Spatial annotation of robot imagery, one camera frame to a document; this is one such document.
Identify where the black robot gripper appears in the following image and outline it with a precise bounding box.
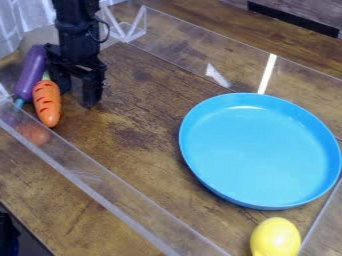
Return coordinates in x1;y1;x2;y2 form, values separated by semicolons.
45;21;107;108

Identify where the orange toy carrot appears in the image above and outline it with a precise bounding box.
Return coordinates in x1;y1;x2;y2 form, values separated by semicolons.
33;73;62;128

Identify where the purple toy eggplant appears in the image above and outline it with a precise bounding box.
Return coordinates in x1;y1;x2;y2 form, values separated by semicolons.
15;45;47;108

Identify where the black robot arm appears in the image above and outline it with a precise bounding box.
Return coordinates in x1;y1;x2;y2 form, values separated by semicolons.
45;0;109;107

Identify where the blue plastic plate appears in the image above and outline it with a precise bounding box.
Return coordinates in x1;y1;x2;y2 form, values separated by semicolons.
180;93;342;210

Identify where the yellow toy lemon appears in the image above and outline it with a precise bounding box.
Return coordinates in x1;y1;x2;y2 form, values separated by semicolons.
250;217;303;256

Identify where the clear acrylic corner bracket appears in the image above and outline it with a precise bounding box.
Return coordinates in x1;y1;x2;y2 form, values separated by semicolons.
102;6;148;43

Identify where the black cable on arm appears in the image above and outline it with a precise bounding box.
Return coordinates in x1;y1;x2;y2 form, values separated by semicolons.
87;18;112;44

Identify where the clear acrylic enclosure wall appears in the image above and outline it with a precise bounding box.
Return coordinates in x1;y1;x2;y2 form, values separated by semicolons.
0;0;342;256

